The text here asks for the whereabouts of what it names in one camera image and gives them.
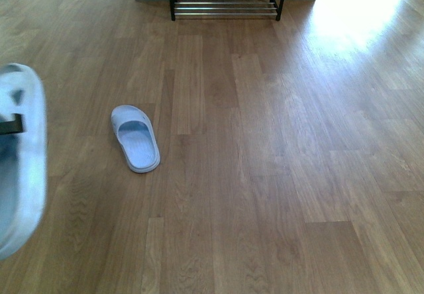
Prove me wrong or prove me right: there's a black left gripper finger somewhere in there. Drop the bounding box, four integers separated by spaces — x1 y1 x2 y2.
0 114 25 134

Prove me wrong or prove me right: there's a light blue slide sandal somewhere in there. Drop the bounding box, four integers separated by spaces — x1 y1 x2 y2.
111 105 160 173
1 63 48 259

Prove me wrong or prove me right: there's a black metal shoe rack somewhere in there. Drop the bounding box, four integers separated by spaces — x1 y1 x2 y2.
169 0 285 21

